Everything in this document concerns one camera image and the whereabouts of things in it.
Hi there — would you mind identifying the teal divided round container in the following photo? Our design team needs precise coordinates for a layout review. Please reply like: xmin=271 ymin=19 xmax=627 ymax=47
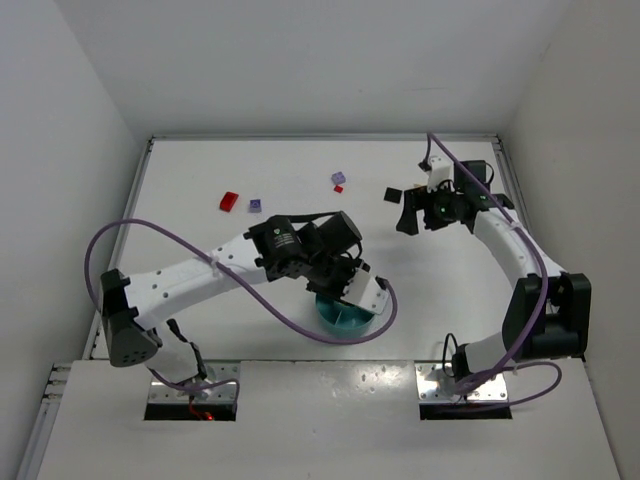
xmin=315 ymin=294 xmax=374 ymax=339

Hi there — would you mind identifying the metal base plate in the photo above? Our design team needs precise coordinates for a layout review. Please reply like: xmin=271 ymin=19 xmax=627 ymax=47
xmin=148 ymin=362 xmax=241 ymax=405
xmin=414 ymin=362 xmax=509 ymax=406

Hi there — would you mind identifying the lavender lego brick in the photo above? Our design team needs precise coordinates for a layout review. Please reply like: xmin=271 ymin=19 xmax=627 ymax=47
xmin=331 ymin=171 xmax=346 ymax=186

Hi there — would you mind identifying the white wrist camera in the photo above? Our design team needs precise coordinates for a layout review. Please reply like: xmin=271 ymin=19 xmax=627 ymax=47
xmin=341 ymin=269 xmax=389 ymax=315
xmin=426 ymin=155 xmax=453 ymax=192

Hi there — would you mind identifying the black square lego tile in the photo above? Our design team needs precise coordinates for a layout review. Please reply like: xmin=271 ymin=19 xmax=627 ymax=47
xmin=384 ymin=187 xmax=403 ymax=204

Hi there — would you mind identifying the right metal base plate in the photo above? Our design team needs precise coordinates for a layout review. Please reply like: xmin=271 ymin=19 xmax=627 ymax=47
xmin=414 ymin=362 xmax=509 ymax=406

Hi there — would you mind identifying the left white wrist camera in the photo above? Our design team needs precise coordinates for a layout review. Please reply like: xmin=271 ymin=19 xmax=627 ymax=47
xmin=341 ymin=269 xmax=389 ymax=315

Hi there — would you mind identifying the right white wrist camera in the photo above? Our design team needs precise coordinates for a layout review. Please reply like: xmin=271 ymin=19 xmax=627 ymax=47
xmin=426 ymin=155 xmax=453 ymax=192

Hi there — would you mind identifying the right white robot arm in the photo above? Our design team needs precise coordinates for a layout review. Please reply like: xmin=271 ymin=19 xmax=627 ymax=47
xmin=396 ymin=156 xmax=592 ymax=392

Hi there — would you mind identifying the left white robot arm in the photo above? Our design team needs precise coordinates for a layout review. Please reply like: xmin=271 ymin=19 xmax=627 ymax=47
xmin=100 ymin=211 xmax=386 ymax=389

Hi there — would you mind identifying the small purple lego piece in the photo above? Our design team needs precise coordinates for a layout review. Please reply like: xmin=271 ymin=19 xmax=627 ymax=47
xmin=248 ymin=199 xmax=262 ymax=213

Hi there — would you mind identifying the red curved lego piece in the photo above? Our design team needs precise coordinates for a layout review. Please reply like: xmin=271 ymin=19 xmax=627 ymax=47
xmin=219 ymin=191 xmax=239 ymax=213

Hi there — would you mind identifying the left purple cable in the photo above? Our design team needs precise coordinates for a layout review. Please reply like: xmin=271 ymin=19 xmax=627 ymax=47
xmin=83 ymin=218 xmax=399 ymax=401

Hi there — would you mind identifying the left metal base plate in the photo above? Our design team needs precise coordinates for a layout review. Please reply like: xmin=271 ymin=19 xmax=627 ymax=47
xmin=148 ymin=362 xmax=241 ymax=405

